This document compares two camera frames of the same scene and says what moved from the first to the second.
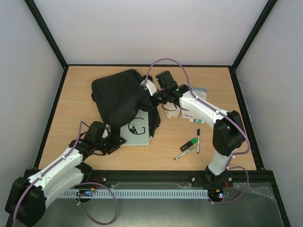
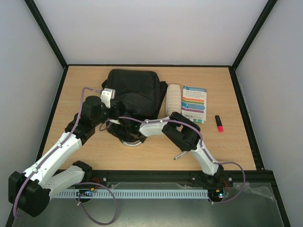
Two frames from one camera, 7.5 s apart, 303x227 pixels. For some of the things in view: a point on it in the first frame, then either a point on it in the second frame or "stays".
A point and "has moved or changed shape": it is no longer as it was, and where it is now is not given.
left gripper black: (114, 146) to (114, 115)
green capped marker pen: (177, 156) stays
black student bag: (117, 96) has moved or changed shape
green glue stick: (199, 121) stays
